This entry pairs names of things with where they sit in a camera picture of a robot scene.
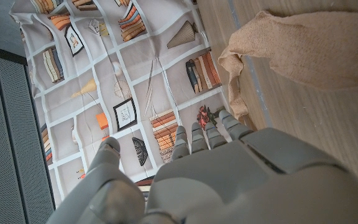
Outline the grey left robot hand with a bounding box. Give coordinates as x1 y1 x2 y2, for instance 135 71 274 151
45 108 358 224

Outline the tan nylon stocking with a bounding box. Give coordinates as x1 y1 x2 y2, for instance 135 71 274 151
218 10 358 121

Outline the printed bookshelf backdrop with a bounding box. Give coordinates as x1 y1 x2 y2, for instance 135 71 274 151
9 0 229 203

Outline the dark perforated partition panel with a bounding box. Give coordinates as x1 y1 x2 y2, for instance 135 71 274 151
0 42 57 224

